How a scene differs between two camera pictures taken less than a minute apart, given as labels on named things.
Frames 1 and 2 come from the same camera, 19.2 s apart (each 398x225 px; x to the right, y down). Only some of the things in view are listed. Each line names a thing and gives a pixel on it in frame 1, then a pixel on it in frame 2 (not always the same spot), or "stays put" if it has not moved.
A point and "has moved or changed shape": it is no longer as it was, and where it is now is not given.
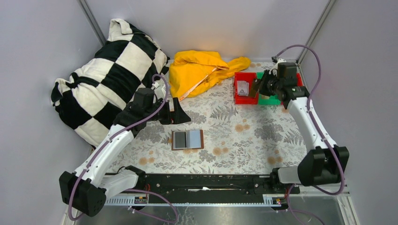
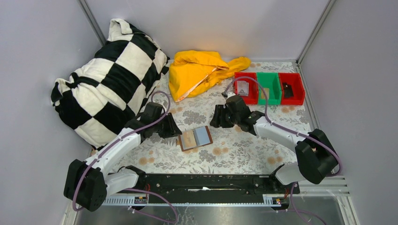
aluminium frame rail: (311, 191) stays put
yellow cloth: (192, 72) stays put
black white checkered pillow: (90, 99) stays put
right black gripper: (263, 87) → (225, 114)
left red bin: (249, 77) stays put
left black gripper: (169, 112) → (166, 124)
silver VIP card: (243, 88) stays put
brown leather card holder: (187, 139) has moved or changed shape
